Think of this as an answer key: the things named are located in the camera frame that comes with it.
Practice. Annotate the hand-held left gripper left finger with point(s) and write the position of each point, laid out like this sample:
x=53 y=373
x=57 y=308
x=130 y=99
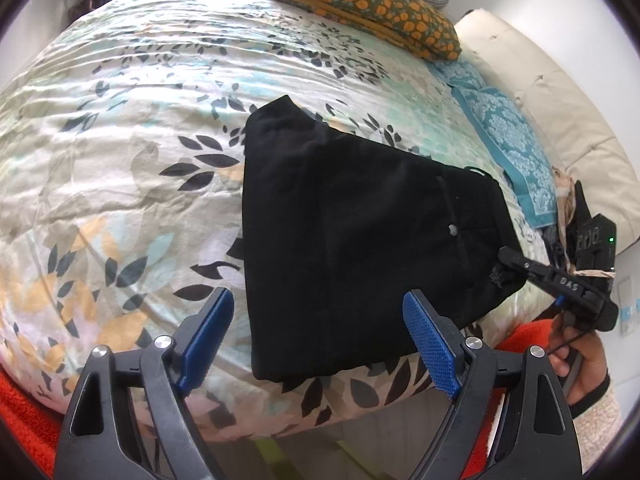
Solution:
x=207 y=340

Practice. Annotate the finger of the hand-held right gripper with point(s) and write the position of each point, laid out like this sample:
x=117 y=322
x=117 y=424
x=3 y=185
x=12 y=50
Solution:
x=525 y=264

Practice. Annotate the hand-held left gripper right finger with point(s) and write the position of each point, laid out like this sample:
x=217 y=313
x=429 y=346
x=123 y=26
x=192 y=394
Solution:
x=434 y=345

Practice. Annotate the black pants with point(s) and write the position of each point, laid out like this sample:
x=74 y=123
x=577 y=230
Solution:
x=350 y=240

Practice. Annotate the person's right forearm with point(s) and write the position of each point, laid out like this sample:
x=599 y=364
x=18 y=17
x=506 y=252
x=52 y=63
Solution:
x=597 y=420

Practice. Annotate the person's right hand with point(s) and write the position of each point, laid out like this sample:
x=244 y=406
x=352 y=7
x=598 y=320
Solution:
x=587 y=360

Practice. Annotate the teal patterned pillow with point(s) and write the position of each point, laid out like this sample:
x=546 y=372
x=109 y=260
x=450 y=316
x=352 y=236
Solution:
x=510 y=145

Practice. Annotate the cream padded headboard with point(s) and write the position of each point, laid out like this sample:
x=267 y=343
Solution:
x=560 y=90

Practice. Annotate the leaf print bedspread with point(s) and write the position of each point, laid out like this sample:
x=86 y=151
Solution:
x=125 y=160

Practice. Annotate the red blanket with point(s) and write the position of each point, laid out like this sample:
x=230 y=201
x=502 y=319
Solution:
x=25 y=420

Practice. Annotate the white wall outlet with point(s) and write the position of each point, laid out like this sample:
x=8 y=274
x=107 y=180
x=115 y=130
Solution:
x=627 y=307

